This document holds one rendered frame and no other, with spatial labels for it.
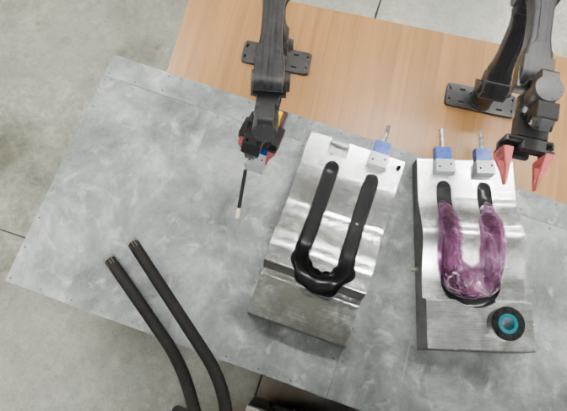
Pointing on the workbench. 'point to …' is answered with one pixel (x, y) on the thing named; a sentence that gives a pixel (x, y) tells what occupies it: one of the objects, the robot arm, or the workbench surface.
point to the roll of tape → (509, 323)
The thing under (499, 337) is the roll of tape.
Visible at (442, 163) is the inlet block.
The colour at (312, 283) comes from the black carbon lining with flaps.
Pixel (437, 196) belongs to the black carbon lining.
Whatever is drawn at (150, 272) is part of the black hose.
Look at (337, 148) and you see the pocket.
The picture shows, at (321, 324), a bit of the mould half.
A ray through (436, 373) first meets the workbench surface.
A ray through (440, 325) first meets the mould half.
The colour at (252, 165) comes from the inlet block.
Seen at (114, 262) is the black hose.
